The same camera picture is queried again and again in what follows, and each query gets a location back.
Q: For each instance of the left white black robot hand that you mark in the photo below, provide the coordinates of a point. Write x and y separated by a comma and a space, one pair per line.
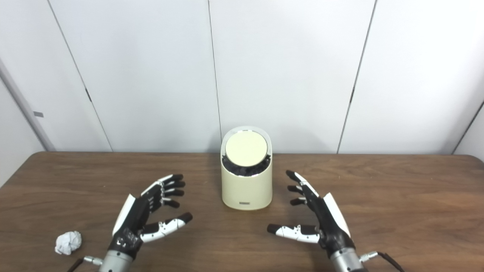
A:
130, 223

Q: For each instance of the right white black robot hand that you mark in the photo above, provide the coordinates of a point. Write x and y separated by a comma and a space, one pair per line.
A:
332, 226

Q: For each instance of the white paper ball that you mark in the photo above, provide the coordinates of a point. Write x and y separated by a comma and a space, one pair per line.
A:
69, 242

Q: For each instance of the cream round bin lid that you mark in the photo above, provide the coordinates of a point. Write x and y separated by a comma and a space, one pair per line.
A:
246, 148

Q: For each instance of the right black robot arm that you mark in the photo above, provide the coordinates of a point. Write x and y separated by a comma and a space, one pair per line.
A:
347, 262

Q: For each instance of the cream-colored bin body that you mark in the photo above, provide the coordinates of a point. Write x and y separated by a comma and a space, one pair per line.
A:
246, 189

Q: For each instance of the black bin liner bag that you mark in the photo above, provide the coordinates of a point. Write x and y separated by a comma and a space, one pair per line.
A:
242, 170

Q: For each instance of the black wall panel clip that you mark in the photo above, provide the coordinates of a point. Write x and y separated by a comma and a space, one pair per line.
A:
89, 95

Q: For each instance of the small gray post tag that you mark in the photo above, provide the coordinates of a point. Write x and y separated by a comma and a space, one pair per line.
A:
38, 114

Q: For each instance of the gray wall corner post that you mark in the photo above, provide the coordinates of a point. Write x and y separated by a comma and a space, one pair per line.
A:
22, 104

